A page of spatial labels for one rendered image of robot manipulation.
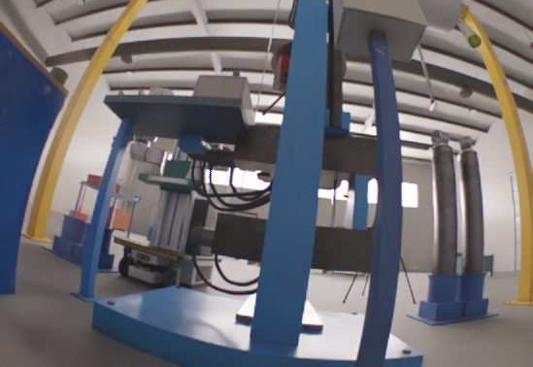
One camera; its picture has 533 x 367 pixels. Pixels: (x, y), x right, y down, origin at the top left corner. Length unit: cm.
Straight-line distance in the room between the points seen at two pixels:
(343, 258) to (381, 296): 63
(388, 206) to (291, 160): 51
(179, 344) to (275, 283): 40
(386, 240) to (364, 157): 78
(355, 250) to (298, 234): 37
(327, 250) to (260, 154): 56
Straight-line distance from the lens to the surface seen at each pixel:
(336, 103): 134
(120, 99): 139
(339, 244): 120
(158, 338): 97
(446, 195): 228
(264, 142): 129
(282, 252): 94
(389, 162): 64
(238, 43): 732
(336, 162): 128
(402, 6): 99
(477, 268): 242
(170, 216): 240
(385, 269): 60
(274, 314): 96
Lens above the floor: 45
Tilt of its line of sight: 19 degrees up
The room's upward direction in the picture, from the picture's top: 9 degrees clockwise
